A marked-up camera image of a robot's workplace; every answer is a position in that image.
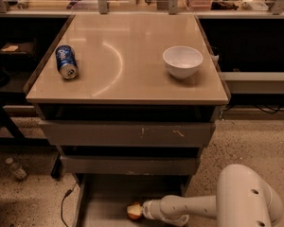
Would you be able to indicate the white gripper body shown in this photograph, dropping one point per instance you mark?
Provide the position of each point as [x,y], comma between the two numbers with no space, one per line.
[150,209]

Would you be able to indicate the black table frame left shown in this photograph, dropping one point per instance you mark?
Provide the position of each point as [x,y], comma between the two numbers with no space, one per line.
[18,107]

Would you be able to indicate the top grey drawer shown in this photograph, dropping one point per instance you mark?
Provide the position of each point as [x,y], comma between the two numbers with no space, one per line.
[127,134]

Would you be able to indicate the white bowl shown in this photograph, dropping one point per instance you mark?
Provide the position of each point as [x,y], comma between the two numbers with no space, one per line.
[182,62]

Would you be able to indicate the blue soda can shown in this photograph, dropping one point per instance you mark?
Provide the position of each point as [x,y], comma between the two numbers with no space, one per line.
[66,62]

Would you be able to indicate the grey drawer cabinet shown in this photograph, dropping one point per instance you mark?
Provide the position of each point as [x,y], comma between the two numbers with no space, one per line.
[122,78]

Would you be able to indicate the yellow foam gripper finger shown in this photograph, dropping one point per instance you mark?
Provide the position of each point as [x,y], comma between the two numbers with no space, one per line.
[135,209]

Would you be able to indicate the bottom open grey drawer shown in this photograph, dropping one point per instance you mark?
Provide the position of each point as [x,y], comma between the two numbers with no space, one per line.
[103,199]

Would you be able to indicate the plastic bottle on floor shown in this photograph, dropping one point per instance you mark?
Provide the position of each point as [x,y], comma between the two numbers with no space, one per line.
[16,169]

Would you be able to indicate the middle grey drawer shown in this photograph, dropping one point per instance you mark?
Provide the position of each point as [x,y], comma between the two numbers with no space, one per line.
[129,166]

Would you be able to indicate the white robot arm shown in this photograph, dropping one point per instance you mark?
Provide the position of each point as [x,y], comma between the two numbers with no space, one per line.
[243,199]

